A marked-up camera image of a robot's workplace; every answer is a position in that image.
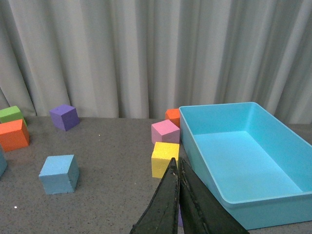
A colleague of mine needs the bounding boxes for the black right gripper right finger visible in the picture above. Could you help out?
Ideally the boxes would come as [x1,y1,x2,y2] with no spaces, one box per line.
[179,158,248,234]

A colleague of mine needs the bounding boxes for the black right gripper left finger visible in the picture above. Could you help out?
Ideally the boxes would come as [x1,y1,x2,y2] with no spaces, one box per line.
[130,158,180,234]

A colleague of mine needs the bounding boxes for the light blue cube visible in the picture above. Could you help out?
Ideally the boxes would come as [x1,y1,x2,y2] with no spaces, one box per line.
[0,147,7,177]
[39,155,79,195]

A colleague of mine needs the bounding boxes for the purple foam cube right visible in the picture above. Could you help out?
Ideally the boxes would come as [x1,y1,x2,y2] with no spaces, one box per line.
[178,206,183,227]

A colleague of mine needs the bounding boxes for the purple foam cube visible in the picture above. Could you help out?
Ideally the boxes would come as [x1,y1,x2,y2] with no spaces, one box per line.
[49,104,80,131]
[178,206,183,227]

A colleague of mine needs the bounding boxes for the yellow foam cube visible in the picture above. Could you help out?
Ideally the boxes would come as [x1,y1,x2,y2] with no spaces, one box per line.
[151,142,179,178]

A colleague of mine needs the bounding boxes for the light blue plastic bin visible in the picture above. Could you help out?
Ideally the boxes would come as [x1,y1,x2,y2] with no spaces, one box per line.
[179,102,312,230]

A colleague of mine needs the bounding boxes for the pink foam cube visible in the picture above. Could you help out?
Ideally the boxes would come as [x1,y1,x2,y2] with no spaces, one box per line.
[151,119,180,144]

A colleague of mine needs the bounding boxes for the orange foam cube right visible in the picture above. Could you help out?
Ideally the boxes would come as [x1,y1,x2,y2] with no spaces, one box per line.
[165,108,180,128]

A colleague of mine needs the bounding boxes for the orange foam cube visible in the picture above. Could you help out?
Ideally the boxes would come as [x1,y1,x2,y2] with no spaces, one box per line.
[165,108,180,128]
[0,119,30,152]

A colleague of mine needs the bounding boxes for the purple foam cube back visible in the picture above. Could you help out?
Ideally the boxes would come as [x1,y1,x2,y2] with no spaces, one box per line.
[49,104,80,131]

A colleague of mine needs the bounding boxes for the grey curtain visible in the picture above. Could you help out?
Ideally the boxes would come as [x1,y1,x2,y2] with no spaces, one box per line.
[0,0,312,124]

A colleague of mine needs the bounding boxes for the orange foam cube left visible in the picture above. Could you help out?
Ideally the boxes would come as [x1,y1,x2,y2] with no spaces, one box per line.
[0,119,30,152]

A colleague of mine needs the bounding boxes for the green foam cube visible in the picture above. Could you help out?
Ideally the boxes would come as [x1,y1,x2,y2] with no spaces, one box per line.
[0,106,27,126]

